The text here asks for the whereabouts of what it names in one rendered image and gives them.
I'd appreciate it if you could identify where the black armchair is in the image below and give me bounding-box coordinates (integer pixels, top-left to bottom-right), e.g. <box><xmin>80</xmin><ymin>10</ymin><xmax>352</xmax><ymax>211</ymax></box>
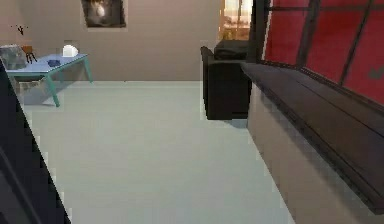
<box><xmin>200</xmin><ymin>39</ymin><xmax>253</xmax><ymax>121</ymax></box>

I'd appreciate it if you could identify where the grey crumpled box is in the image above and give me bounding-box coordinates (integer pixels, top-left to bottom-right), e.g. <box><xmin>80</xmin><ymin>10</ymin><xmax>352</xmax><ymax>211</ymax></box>
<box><xmin>0</xmin><ymin>44</ymin><xmax>28</xmax><ymax>71</ymax></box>

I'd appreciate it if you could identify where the light blue teal-legged table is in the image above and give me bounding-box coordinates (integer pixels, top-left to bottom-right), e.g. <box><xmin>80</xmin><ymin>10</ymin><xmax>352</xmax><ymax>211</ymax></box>
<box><xmin>4</xmin><ymin>53</ymin><xmax>94</xmax><ymax>108</ymax></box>

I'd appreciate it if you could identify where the dark navy furniture panel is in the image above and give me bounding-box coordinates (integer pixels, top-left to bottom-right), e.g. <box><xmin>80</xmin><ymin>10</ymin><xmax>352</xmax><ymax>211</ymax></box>
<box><xmin>0</xmin><ymin>59</ymin><xmax>72</xmax><ymax>224</ymax></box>

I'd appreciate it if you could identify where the white rounded object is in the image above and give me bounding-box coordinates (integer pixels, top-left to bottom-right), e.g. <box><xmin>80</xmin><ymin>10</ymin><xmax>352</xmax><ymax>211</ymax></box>
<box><xmin>62</xmin><ymin>44</ymin><xmax>80</xmax><ymax>58</ymax></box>

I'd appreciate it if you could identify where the dark brown window ledge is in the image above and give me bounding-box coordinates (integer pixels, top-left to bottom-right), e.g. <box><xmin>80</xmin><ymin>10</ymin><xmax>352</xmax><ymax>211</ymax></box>
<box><xmin>240</xmin><ymin>61</ymin><xmax>384</xmax><ymax>216</ymax></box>

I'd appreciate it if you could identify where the dark framed wall picture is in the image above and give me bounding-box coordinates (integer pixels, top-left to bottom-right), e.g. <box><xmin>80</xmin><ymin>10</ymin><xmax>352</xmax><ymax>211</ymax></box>
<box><xmin>80</xmin><ymin>0</ymin><xmax>128</xmax><ymax>29</ymax></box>

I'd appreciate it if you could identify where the bright window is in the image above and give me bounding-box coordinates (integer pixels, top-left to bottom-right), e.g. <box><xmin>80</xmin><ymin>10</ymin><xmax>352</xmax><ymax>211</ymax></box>
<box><xmin>218</xmin><ymin>0</ymin><xmax>254</xmax><ymax>42</ymax></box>

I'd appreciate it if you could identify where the red dark-framed window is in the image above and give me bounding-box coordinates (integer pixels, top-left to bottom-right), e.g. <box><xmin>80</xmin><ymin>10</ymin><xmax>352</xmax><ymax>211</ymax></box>
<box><xmin>255</xmin><ymin>0</ymin><xmax>384</xmax><ymax>114</ymax></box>

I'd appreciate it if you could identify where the orange pot black stand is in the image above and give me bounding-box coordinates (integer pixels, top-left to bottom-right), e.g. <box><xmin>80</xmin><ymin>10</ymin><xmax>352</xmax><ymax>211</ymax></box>
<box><xmin>21</xmin><ymin>45</ymin><xmax>38</xmax><ymax>65</ymax></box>

